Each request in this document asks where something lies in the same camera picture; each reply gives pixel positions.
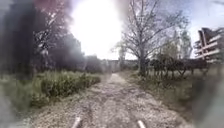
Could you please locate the distant pale buildings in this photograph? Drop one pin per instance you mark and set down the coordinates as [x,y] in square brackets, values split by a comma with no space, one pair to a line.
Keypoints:
[111,65]

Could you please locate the bare tree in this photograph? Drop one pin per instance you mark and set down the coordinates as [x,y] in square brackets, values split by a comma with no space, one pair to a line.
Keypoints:
[142,46]

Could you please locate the pale gravel path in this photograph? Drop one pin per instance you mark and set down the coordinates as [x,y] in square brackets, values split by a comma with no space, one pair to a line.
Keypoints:
[113,103]

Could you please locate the weedy grass verge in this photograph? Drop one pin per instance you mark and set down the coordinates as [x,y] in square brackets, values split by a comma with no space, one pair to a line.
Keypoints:
[50,86]
[166,88]

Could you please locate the robot's own part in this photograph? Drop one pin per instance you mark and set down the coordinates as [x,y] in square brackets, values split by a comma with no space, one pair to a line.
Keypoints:
[76,122]
[141,124]

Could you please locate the group of dark trees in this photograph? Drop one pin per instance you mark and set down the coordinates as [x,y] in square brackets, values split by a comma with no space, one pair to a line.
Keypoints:
[36,46]

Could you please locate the building with balconies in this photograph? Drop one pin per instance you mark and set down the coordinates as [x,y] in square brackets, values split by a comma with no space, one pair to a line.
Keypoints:
[210,45]

